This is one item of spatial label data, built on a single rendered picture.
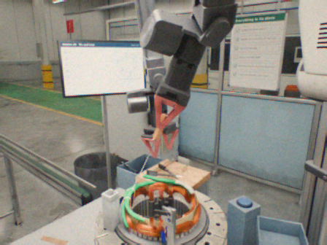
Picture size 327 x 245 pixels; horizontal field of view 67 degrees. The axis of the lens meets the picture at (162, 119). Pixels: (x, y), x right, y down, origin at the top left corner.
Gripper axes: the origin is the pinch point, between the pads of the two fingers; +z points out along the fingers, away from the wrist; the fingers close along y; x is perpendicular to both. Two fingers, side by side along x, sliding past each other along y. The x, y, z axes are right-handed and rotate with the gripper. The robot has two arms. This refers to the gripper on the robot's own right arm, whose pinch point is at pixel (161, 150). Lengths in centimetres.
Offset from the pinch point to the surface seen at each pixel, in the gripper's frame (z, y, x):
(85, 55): -34, -33, -78
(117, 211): 1.8, 30.3, 9.6
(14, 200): 83, -10, -176
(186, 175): 10.7, -6.1, 5.5
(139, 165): 13.4, -8.0, -19.3
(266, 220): 12.7, 2.0, 35.0
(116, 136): 74, -154, -198
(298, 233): 15.4, -0.4, 42.3
